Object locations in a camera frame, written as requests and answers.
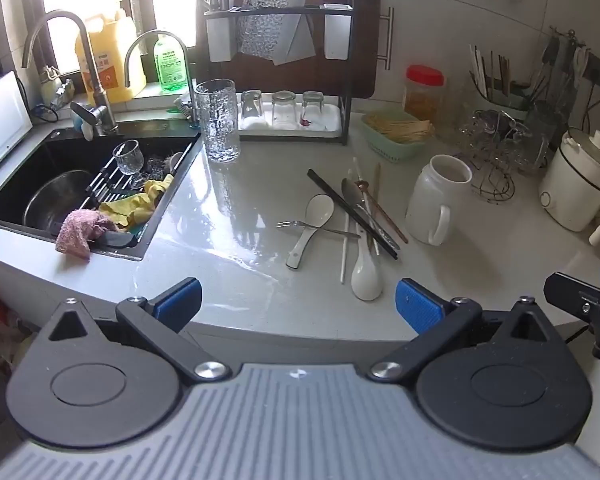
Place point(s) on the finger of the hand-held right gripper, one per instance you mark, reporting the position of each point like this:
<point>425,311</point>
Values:
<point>575,297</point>

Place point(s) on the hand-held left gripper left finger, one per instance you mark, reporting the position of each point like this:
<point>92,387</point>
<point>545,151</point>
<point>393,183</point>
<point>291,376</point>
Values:
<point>182,301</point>

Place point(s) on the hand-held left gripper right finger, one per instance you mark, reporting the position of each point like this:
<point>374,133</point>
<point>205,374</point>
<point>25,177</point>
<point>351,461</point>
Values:
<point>417,306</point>

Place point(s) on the plain white ceramic spoon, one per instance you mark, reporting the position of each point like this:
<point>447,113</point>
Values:
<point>366,280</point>

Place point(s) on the black chopstick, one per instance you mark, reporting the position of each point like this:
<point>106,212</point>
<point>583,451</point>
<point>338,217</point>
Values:
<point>380,232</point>
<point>337,201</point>

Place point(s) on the white ceramic mug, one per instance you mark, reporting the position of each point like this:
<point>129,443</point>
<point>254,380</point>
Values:
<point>430,200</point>

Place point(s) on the large steel spoon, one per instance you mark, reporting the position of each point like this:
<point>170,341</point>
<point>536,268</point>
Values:
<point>349,192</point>

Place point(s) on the brown chopsticks with copper spoon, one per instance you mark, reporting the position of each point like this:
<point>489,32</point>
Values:
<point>361,185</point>

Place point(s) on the white dark-rimmed ceramic spoon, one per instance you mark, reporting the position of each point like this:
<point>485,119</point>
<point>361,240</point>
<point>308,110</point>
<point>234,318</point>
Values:
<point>320,210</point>

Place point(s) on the brown wooden chopstick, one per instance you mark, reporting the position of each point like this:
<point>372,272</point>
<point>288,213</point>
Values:
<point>377,175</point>

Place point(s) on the steel fork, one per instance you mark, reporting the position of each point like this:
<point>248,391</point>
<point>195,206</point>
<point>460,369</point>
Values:
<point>300,225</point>

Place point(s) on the white chopstick beige end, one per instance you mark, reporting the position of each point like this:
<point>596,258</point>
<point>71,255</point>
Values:
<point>356,170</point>

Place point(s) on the white electric cooker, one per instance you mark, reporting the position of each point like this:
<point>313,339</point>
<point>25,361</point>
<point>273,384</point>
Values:
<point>575,185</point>

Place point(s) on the yellow cloth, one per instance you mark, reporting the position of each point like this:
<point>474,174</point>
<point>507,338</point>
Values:
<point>130,205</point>

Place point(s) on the pink cloth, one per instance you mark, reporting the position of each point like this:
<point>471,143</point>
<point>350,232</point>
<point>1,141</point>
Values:
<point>80,230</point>

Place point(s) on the steel scrubber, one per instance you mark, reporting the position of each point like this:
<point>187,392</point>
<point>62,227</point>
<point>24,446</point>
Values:
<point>157,166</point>

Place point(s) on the black sink rack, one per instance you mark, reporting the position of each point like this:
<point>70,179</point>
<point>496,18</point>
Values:
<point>102,180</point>

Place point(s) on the small wine glass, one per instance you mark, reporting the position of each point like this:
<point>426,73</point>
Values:
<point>128,157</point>

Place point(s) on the green plastic basket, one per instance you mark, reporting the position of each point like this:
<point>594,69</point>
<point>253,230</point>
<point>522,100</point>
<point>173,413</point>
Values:
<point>395,150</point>

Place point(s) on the steel bowl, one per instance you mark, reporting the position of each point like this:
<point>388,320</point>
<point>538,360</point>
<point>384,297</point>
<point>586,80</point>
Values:
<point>55,200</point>

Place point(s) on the dried noodles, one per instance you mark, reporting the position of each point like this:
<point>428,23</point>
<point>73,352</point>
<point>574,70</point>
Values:
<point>400,127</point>

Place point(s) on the tall textured glass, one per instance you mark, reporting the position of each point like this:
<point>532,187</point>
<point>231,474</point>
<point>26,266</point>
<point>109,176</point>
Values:
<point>217,120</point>

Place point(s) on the black sink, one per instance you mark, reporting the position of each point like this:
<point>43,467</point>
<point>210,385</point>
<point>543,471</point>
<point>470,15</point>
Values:
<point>10,200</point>

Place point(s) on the white drain tray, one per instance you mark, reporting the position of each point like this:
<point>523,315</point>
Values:
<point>330,122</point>

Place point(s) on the green utensil caddy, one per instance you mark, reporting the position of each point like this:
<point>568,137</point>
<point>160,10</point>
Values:
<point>510,102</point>

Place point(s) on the small clear glass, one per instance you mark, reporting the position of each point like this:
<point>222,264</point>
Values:
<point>251,105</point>
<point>283,109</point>
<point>313,107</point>

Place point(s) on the black dish rack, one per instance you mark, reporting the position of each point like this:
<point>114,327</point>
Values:
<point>345,110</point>

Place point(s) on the red-lidded plastic jar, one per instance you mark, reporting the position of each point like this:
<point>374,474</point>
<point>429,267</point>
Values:
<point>422,90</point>

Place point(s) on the curved steel faucet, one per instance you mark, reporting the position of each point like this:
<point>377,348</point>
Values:
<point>190,85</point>

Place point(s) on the tall steel faucet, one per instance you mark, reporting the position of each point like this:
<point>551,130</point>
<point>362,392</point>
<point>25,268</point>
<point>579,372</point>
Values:
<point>97,95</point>

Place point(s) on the green detergent bottle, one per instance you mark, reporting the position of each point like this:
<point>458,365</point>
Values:
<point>170,65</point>

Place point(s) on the white board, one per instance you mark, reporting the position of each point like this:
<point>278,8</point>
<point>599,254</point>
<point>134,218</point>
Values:
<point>2,120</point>

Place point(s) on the yellow oil jug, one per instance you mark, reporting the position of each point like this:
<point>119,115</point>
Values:
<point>110,55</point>

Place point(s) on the white rack caddy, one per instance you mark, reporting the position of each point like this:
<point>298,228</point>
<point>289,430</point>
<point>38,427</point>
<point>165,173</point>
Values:
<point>339,35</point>
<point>220,40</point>

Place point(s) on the brown cutting board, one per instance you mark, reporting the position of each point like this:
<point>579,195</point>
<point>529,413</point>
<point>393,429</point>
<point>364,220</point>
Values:
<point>360,35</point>

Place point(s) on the patterned silver sheet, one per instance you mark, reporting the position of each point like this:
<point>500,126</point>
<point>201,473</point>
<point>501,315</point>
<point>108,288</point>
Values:
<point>275,15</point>

